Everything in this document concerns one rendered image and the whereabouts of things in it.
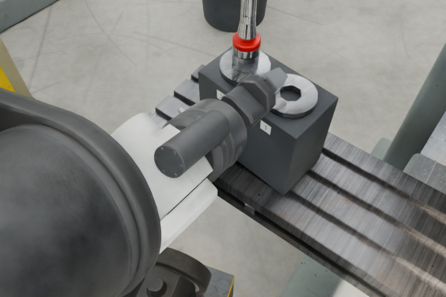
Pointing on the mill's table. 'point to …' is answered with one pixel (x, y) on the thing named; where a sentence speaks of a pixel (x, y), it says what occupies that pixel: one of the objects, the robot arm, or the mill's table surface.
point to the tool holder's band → (246, 43)
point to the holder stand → (277, 120)
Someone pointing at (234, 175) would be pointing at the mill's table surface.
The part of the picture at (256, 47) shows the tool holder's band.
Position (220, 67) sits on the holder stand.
